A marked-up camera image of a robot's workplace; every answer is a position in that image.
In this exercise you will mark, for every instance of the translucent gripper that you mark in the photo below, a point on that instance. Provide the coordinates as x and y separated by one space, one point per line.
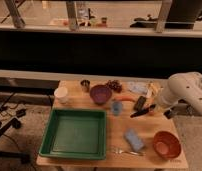
160 108

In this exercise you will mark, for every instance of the black brush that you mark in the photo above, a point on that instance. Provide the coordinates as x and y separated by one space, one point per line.
143 111

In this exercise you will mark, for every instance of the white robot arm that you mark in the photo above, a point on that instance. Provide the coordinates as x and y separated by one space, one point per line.
186 86

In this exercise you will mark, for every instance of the orange bowl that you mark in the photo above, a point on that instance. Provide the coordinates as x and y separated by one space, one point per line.
166 145

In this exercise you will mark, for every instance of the purple bowl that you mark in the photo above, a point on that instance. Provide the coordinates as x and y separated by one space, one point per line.
100 94

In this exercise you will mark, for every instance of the orange fruit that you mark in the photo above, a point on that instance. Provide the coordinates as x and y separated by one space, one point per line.
151 113

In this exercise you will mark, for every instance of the yellow banana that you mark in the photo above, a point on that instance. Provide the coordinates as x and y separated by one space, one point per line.
153 89

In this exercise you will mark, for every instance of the black rectangular block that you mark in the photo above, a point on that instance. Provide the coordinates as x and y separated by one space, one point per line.
140 103

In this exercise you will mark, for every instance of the clear plastic bag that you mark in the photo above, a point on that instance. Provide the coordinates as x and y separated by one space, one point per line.
137 87

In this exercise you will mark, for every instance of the blue sponge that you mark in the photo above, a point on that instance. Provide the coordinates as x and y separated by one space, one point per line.
134 140

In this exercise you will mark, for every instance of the orange carrot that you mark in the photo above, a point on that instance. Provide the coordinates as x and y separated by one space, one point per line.
124 98

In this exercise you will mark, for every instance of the metal fork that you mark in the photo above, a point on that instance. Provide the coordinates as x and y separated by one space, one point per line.
120 151

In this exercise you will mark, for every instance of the bunch of dark grapes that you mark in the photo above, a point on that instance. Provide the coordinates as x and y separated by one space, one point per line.
114 85

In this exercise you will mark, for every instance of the small metal cup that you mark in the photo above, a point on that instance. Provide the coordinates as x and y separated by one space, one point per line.
85 85

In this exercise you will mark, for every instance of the green plastic tray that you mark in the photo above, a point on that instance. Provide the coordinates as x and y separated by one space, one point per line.
75 134

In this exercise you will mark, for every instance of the white paper cup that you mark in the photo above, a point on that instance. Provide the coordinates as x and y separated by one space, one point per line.
61 94

